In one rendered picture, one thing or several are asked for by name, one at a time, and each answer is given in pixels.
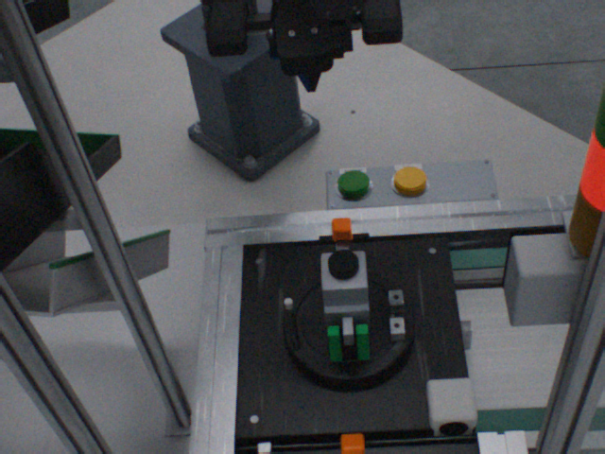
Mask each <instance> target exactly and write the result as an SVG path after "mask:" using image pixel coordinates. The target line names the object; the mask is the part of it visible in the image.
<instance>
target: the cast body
mask: <svg viewBox="0 0 605 454"><path fill-rule="evenodd" d="M321 282H322V295H323V303H324V315H325V322H326V328H327V327H328V325H338V327H339V328H343V337H344V344H345V345H353V344H354V327H355V325H356V324H360V323H366V324H368V325H370V323H371V319H370V304H369V285H367V273H366V259H365V253H364V252H362V251H361V252H351V251H347V250H341V251H336V252H334V253H323V254H322V255H321Z"/></svg>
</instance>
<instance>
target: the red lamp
mask: <svg viewBox="0 0 605 454"><path fill-rule="evenodd" d="M579 185H580V191H581V193H582V195H583V197H584V198H585V199H586V200H587V201H588V202H590V203H591V204H592V205H593V206H594V207H596V208H597V209H599V210H601V211H603V210H604V206H605V149H604V148H603V147H602V146H601V145H600V144H599V143H598V141H597V140H596V138H595V134H594V130H593V133H592V137H591V142H590V146H588V149H587V153H586V158H585V162H584V166H583V170H582V173H581V177H580V184H579Z"/></svg>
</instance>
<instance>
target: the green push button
mask: <svg viewBox="0 0 605 454"><path fill-rule="evenodd" d="M370 188H371V181H370V177H369V176H367V175H366V174H365V173H363V172H361V171H358V170H351V171H347V172H345V173H343V174H342V175H341V176H339V177H338V179H337V190H338V192H339V194H341V195H343V196H344V197H346V198H349V199H357V198H360V197H363V196H364V195H366V194H367V192H369V191H370Z"/></svg>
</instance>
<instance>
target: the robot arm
mask: <svg viewBox="0 0 605 454"><path fill-rule="evenodd" d="M199 1H200V2H201V4H202V6H201V8H202V12H203V18H204V23H202V24H201V26H202V28H203V29H205V30H206V40H207V46H208V51H209V54H210V55H211V56H213V57H224V56H238V55H244V54H245V53H246V51H247V49H248V44H247V37H248V36H253V35H267V40H268V55H269V57H270V58H271V59H272V60H279V61H280V64H281V69H282V72H283V74H284V75H287V76H289V77H298V78H299V80H300V82H301V83H302V85H303V87H304V89H305V90H306V92H307V93H310V92H316V90H317V87H318V84H319V81H320V76H321V73H326V72H328V70H330V69H331V68H332V67H333V64H334V59H343V58H344V54H345V53H346V52H353V51H354V47H353V35H352V31H353V30H360V28H361V34H362V40H363V42H364V44H365V45H383V44H395V43H399V42H401V41H402V40H403V16H402V9H401V1H400V0H271V4H272V5H271V9H270V12H260V13H259V11H258V6H257V0H199Z"/></svg>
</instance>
